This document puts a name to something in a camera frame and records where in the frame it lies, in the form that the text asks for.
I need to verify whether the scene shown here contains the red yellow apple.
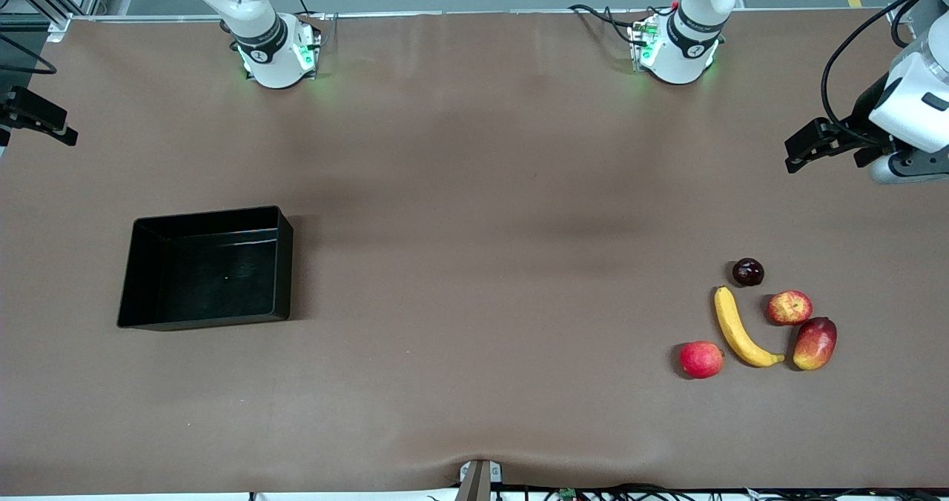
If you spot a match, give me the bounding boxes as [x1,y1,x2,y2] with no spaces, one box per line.
[767,290,813,327]

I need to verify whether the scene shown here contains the black plastic box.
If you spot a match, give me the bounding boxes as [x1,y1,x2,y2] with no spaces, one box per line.
[116,205,294,331]

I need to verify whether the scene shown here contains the red yellow mango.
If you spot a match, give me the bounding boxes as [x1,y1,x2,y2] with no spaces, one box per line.
[793,316,838,371]

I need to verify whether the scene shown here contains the black left base cable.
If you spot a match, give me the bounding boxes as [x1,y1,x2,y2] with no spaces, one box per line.
[569,3,672,46]

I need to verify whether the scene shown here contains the dark purple plum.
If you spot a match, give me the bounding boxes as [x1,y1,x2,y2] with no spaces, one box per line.
[733,258,765,288]

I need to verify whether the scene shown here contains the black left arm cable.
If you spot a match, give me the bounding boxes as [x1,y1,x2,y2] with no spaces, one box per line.
[821,0,949,150]

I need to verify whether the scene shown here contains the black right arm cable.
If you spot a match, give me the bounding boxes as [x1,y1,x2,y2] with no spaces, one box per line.
[0,33,58,76]

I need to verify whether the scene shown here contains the brown table mat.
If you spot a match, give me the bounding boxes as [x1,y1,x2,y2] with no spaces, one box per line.
[0,8,949,496]

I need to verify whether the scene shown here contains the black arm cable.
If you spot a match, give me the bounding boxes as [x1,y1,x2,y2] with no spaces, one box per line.
[821,0,949,150]
[0,33,58,76]

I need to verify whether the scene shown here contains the grey metal clamp bracket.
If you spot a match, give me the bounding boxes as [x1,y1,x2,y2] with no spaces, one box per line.
[456,459,503,501]

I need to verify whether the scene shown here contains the yellow banana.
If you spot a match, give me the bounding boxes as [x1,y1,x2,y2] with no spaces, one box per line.
[714,285,785,368]

